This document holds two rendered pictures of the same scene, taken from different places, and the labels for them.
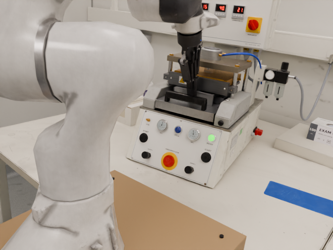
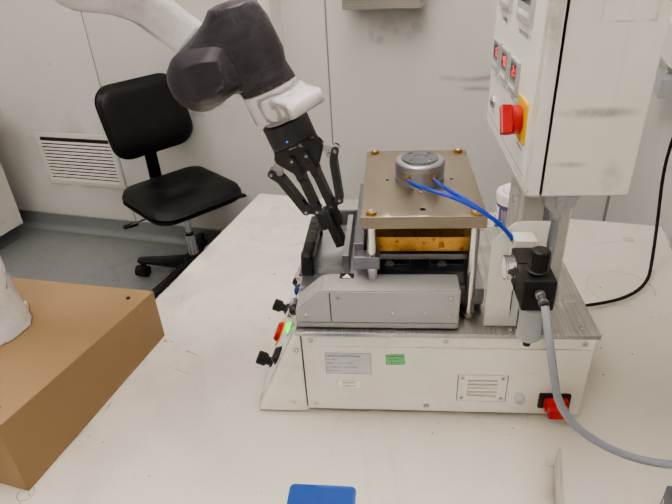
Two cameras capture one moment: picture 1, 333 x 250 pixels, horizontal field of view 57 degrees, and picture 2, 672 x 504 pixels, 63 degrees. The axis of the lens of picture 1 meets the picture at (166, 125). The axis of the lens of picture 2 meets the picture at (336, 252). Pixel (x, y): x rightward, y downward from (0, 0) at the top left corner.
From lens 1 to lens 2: 1.16 m
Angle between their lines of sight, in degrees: 62
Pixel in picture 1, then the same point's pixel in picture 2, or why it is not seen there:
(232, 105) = (319, 289)
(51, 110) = not seen: hidden behind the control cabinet
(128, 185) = (114, 312)
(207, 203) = (214, 416)
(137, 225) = (27, 345)
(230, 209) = (210, 446)
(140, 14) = not seen: hidden behind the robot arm
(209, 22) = (278, 111)
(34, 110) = (483, 185)
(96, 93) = not seen: outside the picture
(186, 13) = (182, 98)
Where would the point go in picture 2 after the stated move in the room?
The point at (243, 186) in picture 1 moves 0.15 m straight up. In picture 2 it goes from (299, 448) to (291, 379)
